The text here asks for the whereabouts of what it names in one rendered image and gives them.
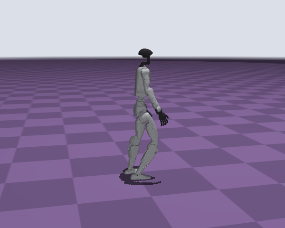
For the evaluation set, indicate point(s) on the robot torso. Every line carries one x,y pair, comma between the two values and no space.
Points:
139,91

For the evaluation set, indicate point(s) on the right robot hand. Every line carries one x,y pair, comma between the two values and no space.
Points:
162,117

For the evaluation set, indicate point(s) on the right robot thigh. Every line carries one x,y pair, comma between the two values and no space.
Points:
150,127

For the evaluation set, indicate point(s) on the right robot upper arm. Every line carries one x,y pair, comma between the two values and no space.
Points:
145,73

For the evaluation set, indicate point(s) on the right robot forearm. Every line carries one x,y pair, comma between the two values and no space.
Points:
153,100

